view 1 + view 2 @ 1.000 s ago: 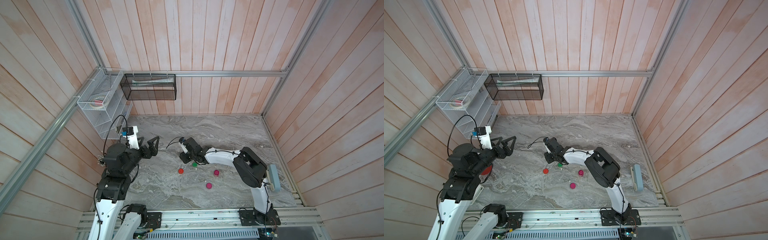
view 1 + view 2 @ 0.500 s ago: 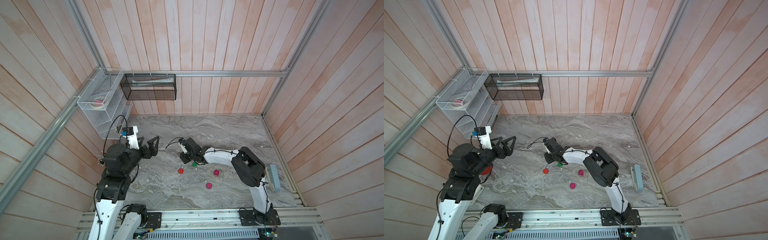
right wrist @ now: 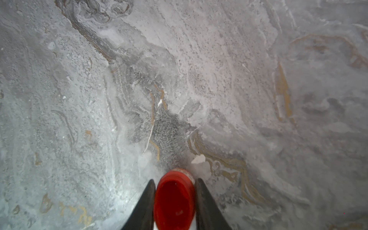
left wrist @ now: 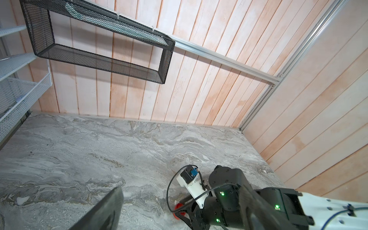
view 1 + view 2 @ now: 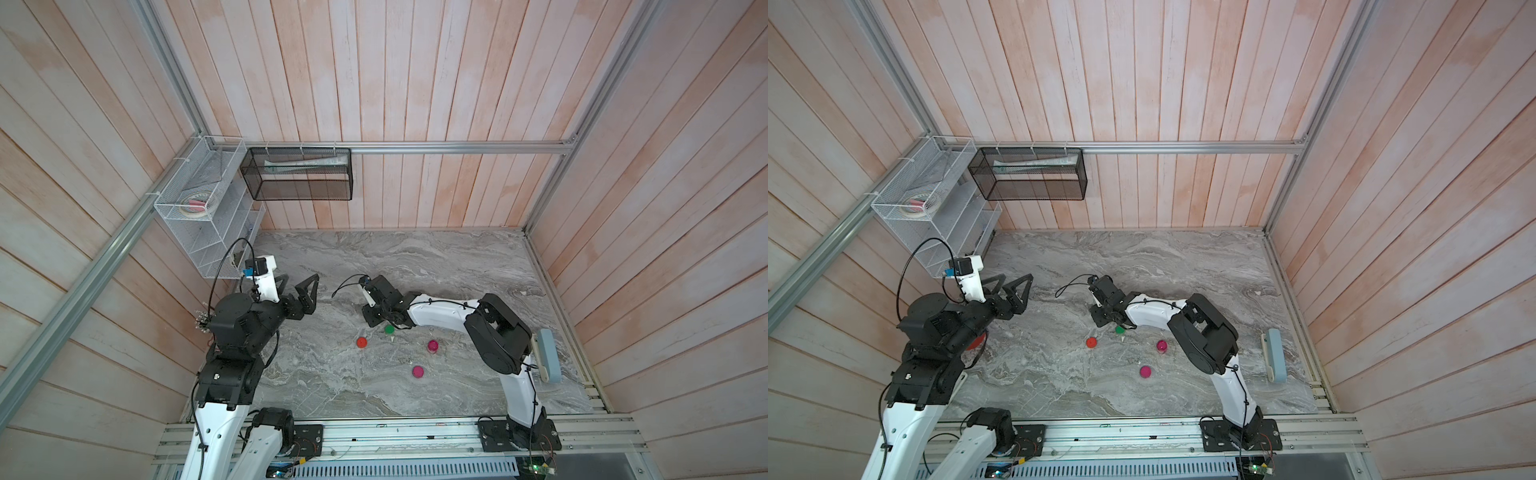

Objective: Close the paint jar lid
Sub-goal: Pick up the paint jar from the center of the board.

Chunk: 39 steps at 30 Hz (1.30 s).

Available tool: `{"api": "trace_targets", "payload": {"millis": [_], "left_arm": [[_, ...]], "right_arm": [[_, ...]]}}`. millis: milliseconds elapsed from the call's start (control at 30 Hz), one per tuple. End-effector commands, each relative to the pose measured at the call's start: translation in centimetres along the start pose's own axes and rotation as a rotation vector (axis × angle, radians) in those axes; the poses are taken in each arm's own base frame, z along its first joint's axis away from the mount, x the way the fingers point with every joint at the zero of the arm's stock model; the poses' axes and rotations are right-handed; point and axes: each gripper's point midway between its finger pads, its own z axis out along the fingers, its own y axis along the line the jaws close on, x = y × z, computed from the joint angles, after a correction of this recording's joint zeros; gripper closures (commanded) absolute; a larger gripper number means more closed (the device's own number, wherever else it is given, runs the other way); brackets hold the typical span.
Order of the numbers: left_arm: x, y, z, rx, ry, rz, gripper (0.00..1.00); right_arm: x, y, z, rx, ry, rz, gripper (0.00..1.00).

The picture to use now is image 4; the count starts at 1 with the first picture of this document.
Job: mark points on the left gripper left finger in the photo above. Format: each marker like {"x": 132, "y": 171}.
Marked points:
{"x": 104, "y": 215}

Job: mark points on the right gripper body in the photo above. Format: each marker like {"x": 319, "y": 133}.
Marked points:
{"x": 203, "y": 219}

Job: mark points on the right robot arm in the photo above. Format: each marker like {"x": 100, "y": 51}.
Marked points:
{"x": 227, "y": 200}

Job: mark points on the white wire shelf rack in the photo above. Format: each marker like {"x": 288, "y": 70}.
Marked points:
{"x": 17, "y": 95}

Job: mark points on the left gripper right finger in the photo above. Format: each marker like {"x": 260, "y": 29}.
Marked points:
{"x": 257, "y": 214}

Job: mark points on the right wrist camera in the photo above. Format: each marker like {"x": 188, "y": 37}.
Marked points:
{"x": 191, "y": 179}

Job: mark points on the red jar lid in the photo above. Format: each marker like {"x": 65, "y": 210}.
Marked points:
{"x": 177, "y": 206}

